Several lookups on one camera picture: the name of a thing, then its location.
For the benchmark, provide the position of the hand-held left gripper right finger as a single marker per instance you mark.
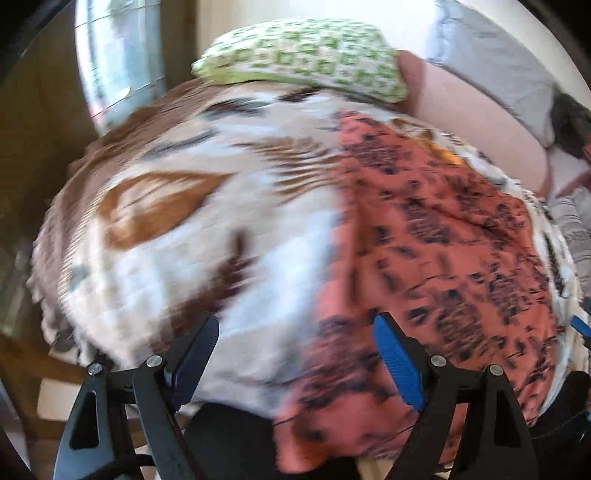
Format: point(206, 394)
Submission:
point(400, 357)

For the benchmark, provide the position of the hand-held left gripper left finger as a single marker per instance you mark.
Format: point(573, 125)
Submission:
point(199, 348)

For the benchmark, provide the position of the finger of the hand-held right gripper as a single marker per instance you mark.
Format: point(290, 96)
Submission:
point(582, 325)

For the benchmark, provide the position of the orange black floral garment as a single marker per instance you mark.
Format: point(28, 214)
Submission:
point(438, 240)

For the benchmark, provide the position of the leaf print fleece blanket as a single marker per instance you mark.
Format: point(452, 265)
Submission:
point(184, 258)

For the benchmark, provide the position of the striped grey cloth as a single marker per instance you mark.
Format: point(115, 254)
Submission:
point(575, 226)

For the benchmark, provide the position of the black cloth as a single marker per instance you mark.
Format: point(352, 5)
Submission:
point(235, 443)

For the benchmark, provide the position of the white cloth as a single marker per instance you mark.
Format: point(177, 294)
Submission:
point(570, 173)

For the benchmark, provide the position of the wooden stool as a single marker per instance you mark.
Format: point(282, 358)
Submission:
point(41, 364)

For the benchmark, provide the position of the grey pillow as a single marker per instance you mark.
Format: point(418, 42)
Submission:
point(489, 50)

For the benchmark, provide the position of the window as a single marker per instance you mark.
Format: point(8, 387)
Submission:
point(117, 60)

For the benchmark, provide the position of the green white patterned pillow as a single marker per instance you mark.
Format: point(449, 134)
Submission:
point(304, 55)

